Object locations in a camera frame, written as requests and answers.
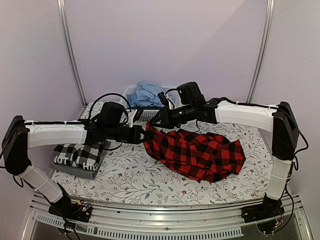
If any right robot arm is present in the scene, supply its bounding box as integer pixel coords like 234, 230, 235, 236
151, 97, 300, 218

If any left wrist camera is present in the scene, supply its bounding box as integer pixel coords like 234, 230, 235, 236
96, 101, 145, 128

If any folded grey shirt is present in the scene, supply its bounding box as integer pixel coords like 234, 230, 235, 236
51, 141, 110, 180

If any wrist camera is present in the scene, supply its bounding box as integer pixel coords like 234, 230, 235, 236
158, 81, 206, 107
96, 101, 145, 128

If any aluminium front rail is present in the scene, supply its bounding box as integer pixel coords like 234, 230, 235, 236
21, 194, 315, 240

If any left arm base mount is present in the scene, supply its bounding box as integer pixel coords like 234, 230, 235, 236
48, 192, 92, 223

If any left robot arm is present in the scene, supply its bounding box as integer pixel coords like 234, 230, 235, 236
0, 115, 154, 217

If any blue shirt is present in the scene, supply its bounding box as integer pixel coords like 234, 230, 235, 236
125, 81, 165, 108

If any white plastic basket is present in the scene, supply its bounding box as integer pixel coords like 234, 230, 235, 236
122, 85, 182, 121

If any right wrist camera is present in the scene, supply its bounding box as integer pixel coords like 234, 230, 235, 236
158, 81, 206, 107

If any floral tablecloth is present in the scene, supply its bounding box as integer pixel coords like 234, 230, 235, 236
51, 121, 273, 206

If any left aluminium post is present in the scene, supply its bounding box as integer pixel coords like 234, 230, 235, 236
57, 0, 88, 107

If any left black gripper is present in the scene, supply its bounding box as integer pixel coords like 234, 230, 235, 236
106, 124, 152, 145

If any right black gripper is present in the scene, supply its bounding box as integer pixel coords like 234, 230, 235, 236
148, 103, 196, 130

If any folded black white plaid shirt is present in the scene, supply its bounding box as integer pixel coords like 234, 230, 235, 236
53, 143, 105, 172

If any right aluminium post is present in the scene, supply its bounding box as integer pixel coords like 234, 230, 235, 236
246, 0, 275, 103

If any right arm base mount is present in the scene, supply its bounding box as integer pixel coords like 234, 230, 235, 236
241, 196, 285, 235

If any red black plaid shirt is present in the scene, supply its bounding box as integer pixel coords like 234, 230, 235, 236
143, 123, 246, 183

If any aluminium post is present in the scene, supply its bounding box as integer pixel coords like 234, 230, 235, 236
57, 0, 88, 107
246, 0, 275, 103

